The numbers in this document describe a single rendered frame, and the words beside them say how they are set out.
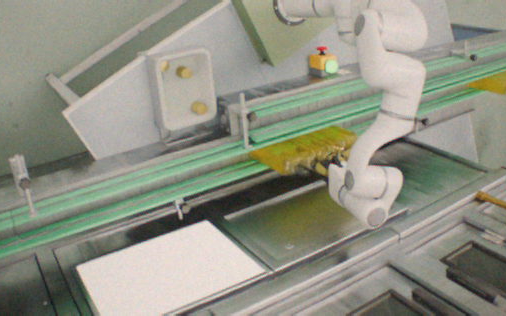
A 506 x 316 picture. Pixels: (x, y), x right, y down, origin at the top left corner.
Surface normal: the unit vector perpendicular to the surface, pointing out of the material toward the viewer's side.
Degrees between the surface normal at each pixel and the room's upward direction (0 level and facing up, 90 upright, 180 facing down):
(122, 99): 0
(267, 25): 4
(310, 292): 90
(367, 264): 90
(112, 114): 0
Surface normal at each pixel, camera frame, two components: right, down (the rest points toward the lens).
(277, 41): 0.54, 0.24
